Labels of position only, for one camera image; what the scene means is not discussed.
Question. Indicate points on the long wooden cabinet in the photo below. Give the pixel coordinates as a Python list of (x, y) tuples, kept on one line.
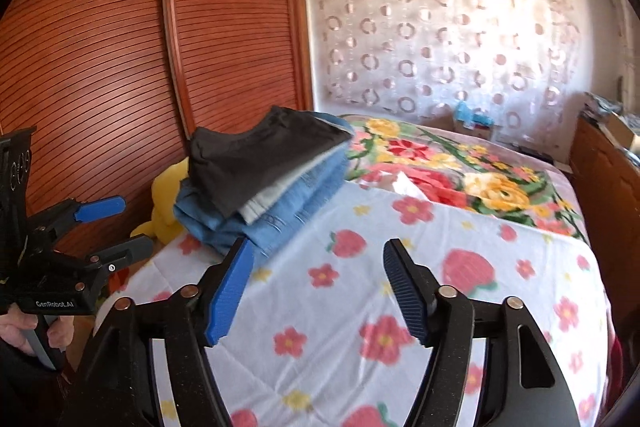
[(607, 188)]

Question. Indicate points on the cardboard box on cabinet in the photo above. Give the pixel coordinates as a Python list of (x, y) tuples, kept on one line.
[(622, 133)]

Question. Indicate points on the folded grey-green pants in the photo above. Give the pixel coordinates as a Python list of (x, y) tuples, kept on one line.
[(268, 196)]

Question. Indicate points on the white strawberry print quilt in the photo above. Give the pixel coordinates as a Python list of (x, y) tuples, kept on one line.
[(318, 339)]

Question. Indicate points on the blue tissue box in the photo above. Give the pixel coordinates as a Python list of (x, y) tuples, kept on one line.
[(473, 122)]

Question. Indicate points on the wooden louvred wardrobe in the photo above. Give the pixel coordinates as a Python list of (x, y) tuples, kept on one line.
[(114, 88)]

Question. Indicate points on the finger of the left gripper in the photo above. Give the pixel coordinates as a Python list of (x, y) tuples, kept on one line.
[(125, 254), (88, 212)]

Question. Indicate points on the sheer circle pattern curtain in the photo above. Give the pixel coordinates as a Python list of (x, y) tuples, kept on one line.
[(511, 61)]

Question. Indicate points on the colourful floral blanket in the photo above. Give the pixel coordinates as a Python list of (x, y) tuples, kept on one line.
[(465, 172)]

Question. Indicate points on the folded blue jeans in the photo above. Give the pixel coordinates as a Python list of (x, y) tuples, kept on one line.
[(278, 225)]

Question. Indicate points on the yellow plush toy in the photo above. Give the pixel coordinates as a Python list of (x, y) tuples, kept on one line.
[(164, 226)]

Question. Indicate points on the black pants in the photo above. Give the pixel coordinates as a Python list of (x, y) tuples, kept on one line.
[(230, 169)]

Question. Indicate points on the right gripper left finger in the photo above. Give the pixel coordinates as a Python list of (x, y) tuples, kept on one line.
[(234, 273)]

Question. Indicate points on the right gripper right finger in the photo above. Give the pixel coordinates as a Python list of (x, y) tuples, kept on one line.
[(414, 292)]

